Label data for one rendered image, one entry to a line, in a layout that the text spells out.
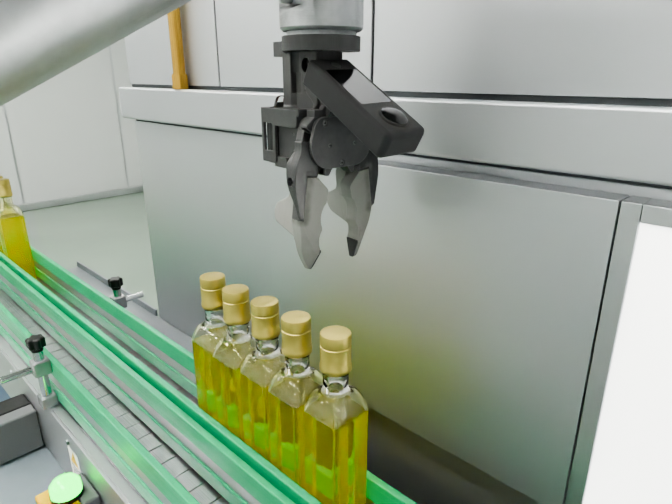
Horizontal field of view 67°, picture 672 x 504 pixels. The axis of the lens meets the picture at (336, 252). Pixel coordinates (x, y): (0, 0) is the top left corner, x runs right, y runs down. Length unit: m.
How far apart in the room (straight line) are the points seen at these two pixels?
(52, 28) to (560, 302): 0.45
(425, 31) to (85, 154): 6.23
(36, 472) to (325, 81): 0.89
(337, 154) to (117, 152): 6.41
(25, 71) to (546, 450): 0.55
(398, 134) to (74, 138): 6.31
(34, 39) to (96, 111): 6.49
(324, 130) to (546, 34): 0.22
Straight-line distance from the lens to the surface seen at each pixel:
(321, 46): 0.46
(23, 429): 1.14
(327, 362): 0.55
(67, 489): 0.91
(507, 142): 0.53
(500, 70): 0.56
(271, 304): 0.61
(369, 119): 0.42
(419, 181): 0.58
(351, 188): 0.50
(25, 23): 0.24
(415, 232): 0.59
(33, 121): 6.51
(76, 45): 0.25
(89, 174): 6.74
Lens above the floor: 1.42
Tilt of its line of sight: 19 degrees down
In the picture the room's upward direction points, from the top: straight up
